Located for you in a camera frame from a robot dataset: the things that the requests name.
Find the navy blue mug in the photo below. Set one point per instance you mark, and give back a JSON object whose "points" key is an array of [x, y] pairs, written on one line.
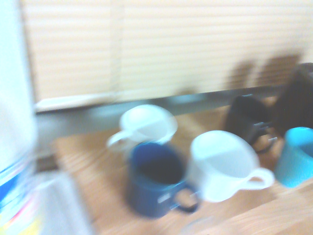
{"points": [[151, 195]]}

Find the white mug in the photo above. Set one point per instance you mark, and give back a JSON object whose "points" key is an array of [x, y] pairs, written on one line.
{"points": [[220, 171], [149, 122]]}

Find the clear glass tumbler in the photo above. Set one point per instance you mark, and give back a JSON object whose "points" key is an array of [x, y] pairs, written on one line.
{"points": [[61, 203]]}

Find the white window frame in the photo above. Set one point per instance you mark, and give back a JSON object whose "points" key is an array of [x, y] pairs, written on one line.
{"points": [[78, 101]]}

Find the beige window blind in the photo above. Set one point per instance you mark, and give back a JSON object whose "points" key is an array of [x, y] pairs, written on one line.
{"points": [[159, 44]]}

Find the black mug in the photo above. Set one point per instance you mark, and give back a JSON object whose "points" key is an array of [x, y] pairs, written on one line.
{"points": [[247, 117]]}

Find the light blue mug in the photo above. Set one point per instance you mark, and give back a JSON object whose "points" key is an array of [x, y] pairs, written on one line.
{"points": [[293, 161]]}

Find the Lysol wipes canister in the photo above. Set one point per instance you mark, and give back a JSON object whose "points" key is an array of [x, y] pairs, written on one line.
{"points": [[12, 195]]}

